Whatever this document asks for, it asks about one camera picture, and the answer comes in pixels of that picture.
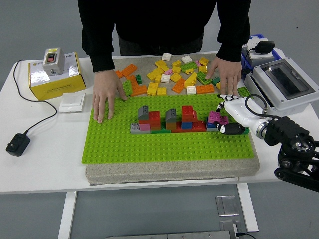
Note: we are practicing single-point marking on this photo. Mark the grey metal base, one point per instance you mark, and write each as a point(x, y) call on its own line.
point(169, 235)

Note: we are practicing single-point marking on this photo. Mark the grey-brown foam mat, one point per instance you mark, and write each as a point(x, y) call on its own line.
point(174, 171)

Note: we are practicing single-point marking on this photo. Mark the person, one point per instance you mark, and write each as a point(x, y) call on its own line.
point(162, 22)

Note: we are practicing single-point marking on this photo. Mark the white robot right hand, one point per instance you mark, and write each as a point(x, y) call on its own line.
point(239, 112)

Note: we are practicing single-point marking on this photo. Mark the brown-orange toy brick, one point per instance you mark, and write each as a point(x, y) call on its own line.
point(171, 125)

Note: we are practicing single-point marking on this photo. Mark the red long toy brick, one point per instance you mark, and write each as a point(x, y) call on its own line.
point(199, 126)

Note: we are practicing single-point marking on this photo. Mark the person's left forearm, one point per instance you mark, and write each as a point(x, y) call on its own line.
point(231, 47)

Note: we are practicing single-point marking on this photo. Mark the small dark green brick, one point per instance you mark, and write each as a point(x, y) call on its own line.
point(214, 81)
point(138, 79)

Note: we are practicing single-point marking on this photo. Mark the white square tile brick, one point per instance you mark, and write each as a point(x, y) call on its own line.
point(186, 59)
point(191, 89)
point(166, 56)
point(165, 78)

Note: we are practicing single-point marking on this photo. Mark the grey sloped toy brick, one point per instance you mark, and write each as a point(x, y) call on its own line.
point(171, 115)
point(143, 113)

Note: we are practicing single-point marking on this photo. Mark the person's left hand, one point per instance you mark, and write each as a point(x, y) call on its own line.
point(228, 71)

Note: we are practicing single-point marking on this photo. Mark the person's right forearm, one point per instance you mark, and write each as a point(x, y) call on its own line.
point(101, 57)

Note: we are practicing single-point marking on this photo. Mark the pink square toy brick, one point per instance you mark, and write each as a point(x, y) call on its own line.
point(213, 116)
point(224, 120)
point(145, 127)

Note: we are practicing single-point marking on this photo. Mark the white wall switch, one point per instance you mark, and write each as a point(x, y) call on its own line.
point(72, 102)

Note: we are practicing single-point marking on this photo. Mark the green studded baseplate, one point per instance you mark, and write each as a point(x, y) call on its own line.
point(149, 148)

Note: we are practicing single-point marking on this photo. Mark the red toy brick stack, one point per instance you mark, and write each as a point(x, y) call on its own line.
point(155, 118)
point(187, 112)

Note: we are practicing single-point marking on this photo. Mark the black plug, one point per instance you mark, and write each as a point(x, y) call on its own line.
point(264, 46)

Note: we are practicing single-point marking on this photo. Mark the small pink toy brick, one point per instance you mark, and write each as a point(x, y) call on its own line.
point(168, 71)
point(197, 63)

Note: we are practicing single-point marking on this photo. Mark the orange long toy brick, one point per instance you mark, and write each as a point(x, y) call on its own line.
point(179, 85)
point(139, 90)
point(205, 89)
point(129, 70)
point(131, 80)

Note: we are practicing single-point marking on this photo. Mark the grey enclosure with clear lid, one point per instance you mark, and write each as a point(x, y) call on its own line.
point(286, 77)

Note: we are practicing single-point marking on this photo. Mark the white power socket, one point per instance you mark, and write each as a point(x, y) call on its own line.
point(260, 56)

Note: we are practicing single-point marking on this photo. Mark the yellow cardboard box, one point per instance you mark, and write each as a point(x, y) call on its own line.
point(57, 87)

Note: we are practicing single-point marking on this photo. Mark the yellow sloped toy brick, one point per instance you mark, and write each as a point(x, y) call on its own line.
point(190, 80)

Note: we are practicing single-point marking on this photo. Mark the blue plastic bin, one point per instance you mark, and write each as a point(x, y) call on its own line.
point(276, 53)

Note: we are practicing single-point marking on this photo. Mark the orange square toy brick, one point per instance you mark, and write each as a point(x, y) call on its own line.
point(119, 74)

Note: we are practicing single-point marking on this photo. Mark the person's right hand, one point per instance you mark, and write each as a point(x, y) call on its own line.
point(104, 92)

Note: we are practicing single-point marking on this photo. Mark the white table leg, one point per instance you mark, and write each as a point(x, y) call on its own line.
point(248, 206)
point(67, 214)

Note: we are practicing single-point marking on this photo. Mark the yellow long toy brick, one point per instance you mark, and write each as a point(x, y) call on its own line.
point(154, 74)

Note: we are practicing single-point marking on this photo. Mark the lime green long brick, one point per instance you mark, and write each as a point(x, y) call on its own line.
point(128, 85)
point(189, 67)
point(243, 91)
point(201, 76)

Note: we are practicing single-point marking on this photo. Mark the black power adapter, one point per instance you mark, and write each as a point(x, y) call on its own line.
point(17, 145)

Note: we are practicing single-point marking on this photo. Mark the dark green long brick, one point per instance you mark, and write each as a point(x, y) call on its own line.
point(246, 131)
point(159, 131)

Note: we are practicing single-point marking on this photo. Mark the grey push-button switch box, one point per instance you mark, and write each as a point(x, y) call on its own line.
point(53, 65)

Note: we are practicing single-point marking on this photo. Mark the metal floor plate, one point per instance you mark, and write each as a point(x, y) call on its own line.
point(228, 225)
point(226, 205)

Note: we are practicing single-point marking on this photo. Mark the grey long toy brick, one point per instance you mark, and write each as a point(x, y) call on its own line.
point(210, 129)
point(135, 127)

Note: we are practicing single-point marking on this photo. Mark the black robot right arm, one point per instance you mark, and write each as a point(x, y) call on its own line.
point(286, 132)

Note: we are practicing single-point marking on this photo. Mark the blue square toy brick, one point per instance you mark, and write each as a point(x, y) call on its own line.
point(187, 125)
point(210, 126)

